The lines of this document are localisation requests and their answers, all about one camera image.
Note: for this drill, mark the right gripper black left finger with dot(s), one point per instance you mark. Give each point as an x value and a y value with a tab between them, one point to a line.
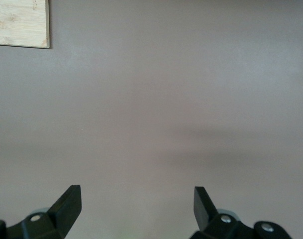
64	211

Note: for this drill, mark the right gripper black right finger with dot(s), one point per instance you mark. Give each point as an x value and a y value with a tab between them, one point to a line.
203	211

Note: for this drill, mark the bamboo cutting board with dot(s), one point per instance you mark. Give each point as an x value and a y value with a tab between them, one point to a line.
19	22

